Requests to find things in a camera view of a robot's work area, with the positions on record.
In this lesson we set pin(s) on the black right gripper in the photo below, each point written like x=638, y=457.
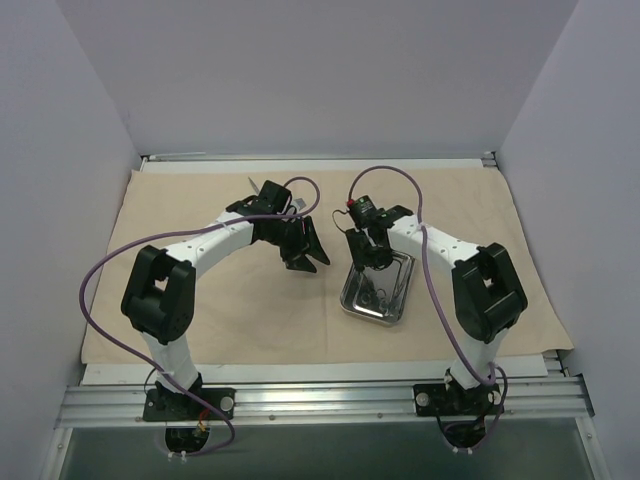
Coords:
x=368, y=245

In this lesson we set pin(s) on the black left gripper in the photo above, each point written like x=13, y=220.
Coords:
x=297, y=245

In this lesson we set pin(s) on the stainless steel instrument tray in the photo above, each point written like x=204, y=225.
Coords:
x=348, y=297

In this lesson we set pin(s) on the steel surgical forceps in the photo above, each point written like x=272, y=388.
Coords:
x=381, y=291

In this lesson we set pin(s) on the beige cloth wrap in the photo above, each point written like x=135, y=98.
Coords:
x=250, y=309

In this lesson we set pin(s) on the steel surgical scissors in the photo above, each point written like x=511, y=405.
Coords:
x=254, y=186

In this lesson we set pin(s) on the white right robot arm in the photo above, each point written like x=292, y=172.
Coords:
x=487, y=292

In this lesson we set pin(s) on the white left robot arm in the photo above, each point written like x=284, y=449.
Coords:
x=159, y=299

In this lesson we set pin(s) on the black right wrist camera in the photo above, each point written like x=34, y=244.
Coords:
x=362, y=210

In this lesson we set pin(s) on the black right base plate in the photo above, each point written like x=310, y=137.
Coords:
x=451, y=400

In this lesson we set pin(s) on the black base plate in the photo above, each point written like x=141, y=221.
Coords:
x=451, y=400
x=162, y=405

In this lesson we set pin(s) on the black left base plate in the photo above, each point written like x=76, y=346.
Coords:
x=162, y=405

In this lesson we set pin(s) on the aluminium front rail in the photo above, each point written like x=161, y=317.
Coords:
x=321, y=403

